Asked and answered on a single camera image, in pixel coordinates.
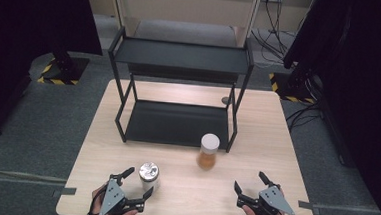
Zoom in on black floor cables by stand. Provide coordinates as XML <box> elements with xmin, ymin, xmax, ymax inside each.
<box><xmin>284</xmin><ymin>76</ymin><xmax>325</xmax><ymax>134</ymax></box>

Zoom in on stand base with hazard tape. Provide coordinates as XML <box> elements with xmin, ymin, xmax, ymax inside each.
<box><xmin>37</xmin><ymin>53</ymin><xmax>91</xmax><ymax>87</ymax></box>
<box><xmin>267</xmin><ymin>71</ymin><xmax>319</xmax><ymax>105</ymax></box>

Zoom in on left hand-held gripper black cable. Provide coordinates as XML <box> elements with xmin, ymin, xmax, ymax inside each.
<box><xmin>86</xmin><ymin>188</ymin><xmax>103</xmax><ymax>215</ymax></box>

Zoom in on grey floor tape strip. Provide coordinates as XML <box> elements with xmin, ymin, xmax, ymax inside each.
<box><xmin>296</xmin><ymin>199</ymin><xmax>323</xmax><ymax>215</ymax></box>
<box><xmin>52</xmin><ymin>185</ymin><xmax>78</xmax><ymax>200</ymax></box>

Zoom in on beige wooden frame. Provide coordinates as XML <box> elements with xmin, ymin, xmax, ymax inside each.
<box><xmin>105</xmin><ymin>0</ymin><xmax>263</xmax><ymax>50</ymax></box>

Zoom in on glass jar with silver lid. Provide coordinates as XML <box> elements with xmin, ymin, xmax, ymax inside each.
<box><xmin>137</xmin><ymin>161</ymin><xmax>162</xmax><ymax>194</ymax></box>

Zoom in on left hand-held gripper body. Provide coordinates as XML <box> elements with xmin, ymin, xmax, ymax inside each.
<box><xmin>98</xmin><ymin>176</ymin><xmax>148</xmax><ymax>215</ymax></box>

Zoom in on amber jar with white lid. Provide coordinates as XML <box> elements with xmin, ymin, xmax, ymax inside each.
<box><xmin>195</xmin><ymin>132</ymin><xmax>222</xmax><ymax>172</ymax></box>

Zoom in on black floor cables by socket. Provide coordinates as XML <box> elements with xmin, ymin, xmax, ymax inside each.
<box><xmin>248</xmin><ymin>0</ymin><xmax>303</xmax><ymax>67</ymax></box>

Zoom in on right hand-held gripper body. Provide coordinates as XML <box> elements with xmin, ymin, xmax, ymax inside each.
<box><xmin>236</xmin><ymin>184</ymin><xmax>298</xmax><ymax>215</ymax></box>

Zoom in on dark curtain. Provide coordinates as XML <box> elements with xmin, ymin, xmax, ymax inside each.
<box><xmin>273</xmin><ymin>0</ymin><xmax>381</xmax><ymax>215</ymax></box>
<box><xmin>0</xmin><ymin>0</ymin><xmax>107</xmax><ymax>152</ymax></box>

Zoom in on black metal two-tier shelf rack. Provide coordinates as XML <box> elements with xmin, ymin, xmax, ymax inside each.
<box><xmin>101</xmin><ymin>25</ymin><xmax>257</xmax><ymax>155</ymax></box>

